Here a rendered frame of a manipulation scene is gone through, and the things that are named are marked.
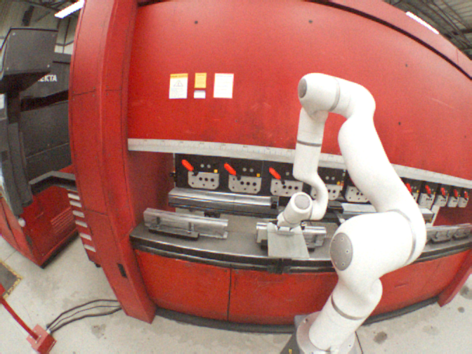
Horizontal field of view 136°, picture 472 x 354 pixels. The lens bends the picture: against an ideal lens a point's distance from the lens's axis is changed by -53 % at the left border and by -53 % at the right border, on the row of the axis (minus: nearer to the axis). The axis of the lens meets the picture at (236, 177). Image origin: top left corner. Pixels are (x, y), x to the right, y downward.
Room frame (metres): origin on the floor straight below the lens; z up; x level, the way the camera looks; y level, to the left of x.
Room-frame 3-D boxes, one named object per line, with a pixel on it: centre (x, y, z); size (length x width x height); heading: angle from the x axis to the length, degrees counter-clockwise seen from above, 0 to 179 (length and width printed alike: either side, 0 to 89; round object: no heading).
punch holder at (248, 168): (0.93, -0.05, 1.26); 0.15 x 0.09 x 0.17; 85
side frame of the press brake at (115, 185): (1.17, 0.69, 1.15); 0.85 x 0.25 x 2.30; 175
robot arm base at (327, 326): (0.25, -0.30, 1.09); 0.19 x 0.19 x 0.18
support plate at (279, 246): (0.77, -0.26, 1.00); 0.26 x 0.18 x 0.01; 175
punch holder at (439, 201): (0.82, -1.44, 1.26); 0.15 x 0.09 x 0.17; 85
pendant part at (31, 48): (0.51, 1.03, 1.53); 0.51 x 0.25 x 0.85; 75
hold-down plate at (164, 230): (0.91, 0.33, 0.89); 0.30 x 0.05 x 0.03; 85
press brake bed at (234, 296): (0.82, -0.91, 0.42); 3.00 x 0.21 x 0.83; 85
